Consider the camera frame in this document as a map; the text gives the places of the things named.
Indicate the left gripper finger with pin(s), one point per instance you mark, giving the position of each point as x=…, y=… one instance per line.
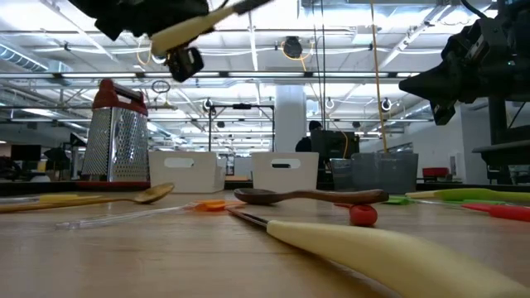
x=186, y=64

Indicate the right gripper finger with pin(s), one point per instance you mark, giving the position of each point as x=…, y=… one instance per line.
x=443, y=111
x=426, y=85

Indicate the green silicone spoon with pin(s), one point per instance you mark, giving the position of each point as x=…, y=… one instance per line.
x=476, y=194

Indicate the red silicone spoon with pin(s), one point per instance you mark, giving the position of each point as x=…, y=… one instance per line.
x=363, y=215

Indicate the dark wooden spoon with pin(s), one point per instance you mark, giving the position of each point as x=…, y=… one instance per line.
x=265, y=195

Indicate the red background object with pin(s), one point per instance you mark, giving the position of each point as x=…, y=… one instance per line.
x=435, y=172

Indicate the black desk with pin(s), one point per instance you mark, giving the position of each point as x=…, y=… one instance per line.
x=505, y=153

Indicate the grey plastic bin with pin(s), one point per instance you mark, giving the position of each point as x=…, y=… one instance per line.
x=381, y=174

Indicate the black background monitor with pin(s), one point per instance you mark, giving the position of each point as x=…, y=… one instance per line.
x=335, y=145

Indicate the white plastic bin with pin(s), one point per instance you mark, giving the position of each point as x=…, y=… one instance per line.
x=186, y=178
x=285, y=180

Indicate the white pillar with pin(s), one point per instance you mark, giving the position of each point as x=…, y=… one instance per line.
x=290, y=118

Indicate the person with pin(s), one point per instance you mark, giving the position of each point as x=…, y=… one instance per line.
x=305, y=145

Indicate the black background stand frame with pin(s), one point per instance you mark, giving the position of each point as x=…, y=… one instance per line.
x=242, y=107

